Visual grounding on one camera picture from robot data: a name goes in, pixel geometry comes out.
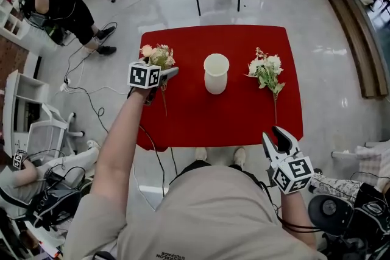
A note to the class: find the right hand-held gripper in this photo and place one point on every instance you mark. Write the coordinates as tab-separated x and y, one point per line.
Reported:
292	173

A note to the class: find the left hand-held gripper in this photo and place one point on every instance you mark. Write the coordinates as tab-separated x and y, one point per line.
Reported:
141	74

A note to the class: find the pink flower bouquet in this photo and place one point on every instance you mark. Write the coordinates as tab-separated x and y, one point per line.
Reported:
158	54

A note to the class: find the white vase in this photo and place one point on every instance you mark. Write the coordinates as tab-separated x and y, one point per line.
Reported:
216	82

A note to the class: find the white flower bouquet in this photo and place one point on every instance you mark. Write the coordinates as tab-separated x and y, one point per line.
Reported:
265	67

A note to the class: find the person's left forearm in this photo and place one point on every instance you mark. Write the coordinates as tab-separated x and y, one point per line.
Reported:
119	155

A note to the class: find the person's right forearm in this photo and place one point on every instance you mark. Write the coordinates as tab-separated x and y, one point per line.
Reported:
297	216

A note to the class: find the person's right shoe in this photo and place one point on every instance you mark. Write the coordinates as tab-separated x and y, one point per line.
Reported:
239	157

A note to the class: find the person's shoe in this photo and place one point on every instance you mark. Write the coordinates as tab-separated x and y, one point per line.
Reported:
201	154
239	157

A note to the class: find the red tablecloth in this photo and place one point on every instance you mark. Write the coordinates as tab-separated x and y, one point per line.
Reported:
219	118

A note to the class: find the person's left shoe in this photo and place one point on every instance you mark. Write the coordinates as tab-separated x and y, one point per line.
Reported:
201	154

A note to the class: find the black backpack rig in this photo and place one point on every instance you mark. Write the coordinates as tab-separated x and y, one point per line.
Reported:
338	213
51	204

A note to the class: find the white checked cloth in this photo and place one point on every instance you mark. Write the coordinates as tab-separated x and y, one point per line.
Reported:
371	158

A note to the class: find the person's beige shirt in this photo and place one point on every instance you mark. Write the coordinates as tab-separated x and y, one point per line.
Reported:
207	216

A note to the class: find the white power strip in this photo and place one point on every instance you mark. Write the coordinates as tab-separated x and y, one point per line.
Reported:
64	86

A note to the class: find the wooden step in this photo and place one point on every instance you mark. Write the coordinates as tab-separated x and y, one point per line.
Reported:
359	48

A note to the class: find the white side cabinet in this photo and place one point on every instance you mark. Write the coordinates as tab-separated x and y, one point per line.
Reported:
27	91

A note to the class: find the white cubby shelf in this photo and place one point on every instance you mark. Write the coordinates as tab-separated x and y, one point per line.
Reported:
9	9

